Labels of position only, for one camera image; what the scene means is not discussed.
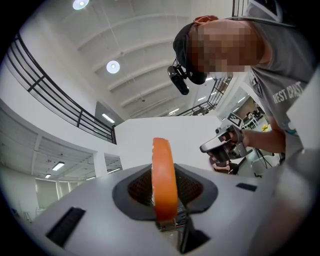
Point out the person's head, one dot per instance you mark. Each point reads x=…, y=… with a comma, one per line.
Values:
x=225, y=45

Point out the black balcony railing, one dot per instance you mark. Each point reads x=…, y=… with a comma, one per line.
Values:
x=114, y=135
x=221, y=86

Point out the black head camera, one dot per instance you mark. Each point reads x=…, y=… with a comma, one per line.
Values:
x=180, y=82

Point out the person's grey printed shirt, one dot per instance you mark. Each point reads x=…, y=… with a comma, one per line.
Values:
x=282, y=62

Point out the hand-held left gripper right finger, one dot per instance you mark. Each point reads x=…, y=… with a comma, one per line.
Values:
x=237, y=212

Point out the orange-crusted bread slice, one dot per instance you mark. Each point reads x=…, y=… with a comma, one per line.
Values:
x=163, y=175

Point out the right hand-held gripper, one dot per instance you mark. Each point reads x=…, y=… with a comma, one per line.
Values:
x=235, y=120

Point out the person's right hand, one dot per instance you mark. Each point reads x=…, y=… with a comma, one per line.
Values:
x=246, y=141

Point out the round ceiling lamp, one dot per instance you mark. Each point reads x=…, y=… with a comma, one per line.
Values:
x=80, y=3
x=113, y=66

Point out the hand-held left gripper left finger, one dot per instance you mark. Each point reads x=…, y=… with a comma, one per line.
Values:
x=100, y=212

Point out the rectangular ceiling light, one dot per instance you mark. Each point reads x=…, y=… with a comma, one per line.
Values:
x=108, y=118
x=48, y=175
x=174, y=111
x=58, y=166

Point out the person's right forearm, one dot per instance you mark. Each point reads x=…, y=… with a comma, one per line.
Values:
x=265, y=141

